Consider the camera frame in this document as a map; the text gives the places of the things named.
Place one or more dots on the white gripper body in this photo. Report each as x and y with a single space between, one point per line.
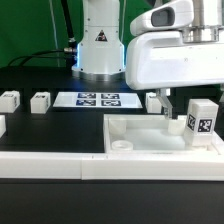
162 60

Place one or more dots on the white square tabletop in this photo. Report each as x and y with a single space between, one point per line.
152 134

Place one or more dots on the white U-shaped fence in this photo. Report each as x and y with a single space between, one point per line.
110 166

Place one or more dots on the white sheet with tags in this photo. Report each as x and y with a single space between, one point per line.
97 100

